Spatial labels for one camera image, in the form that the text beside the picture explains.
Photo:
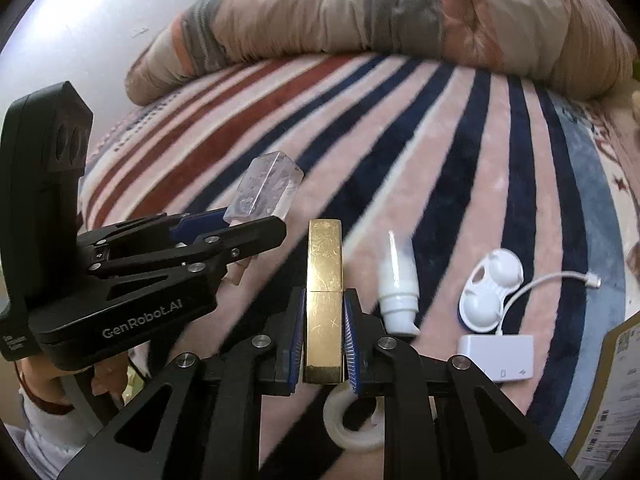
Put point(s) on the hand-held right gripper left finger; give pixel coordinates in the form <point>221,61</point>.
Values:
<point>298,340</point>

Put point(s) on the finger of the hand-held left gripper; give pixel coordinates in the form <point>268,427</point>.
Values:
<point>200,225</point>
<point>235,245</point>

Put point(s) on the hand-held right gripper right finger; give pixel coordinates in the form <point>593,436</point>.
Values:
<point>350,347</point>

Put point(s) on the gold rectangular case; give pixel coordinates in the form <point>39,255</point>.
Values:
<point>324,305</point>

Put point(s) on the clear plastic cap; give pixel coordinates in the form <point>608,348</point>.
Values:
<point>267,190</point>

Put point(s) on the person's left forearm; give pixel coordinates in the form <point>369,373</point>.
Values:
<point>42,410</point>

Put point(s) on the person's left hand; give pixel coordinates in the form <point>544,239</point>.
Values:
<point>107,377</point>

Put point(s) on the white pump bottle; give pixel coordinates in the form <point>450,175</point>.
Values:
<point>397,285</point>

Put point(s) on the white contact lens case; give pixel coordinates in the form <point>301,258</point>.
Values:
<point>487,292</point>

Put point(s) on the striped blanket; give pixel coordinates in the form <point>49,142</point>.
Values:
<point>400,150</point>

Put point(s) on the cardboard box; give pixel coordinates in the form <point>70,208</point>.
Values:
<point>612,400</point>

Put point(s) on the folded patchwork quilt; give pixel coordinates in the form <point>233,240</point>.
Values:
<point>400,10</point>

